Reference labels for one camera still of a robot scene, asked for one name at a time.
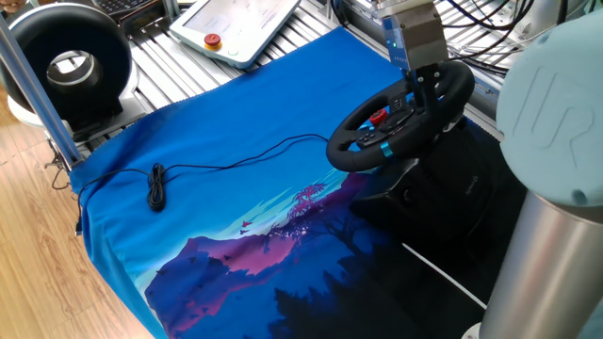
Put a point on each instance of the white teach pendant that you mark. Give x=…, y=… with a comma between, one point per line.
x=245, y=28

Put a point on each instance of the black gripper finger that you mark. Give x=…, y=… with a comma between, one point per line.
x=411, y=82
x=431, y=87

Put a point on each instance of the black keyboard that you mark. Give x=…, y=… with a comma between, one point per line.
x=118, y=4

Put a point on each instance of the black racing steering wheel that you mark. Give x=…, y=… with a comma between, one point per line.
x=344, y=155

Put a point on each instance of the black steering wheel base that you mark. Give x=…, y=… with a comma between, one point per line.
x=438, y=198

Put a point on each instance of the aluminium frame post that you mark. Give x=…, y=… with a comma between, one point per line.
x=37, y=94

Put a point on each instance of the grey gripper body blue side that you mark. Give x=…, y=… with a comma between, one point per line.
x=419, y=37

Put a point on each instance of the blue landscape print cloth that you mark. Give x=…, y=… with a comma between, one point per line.
x=212, y=94

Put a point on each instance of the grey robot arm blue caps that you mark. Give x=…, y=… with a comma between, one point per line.
x=551, y=103

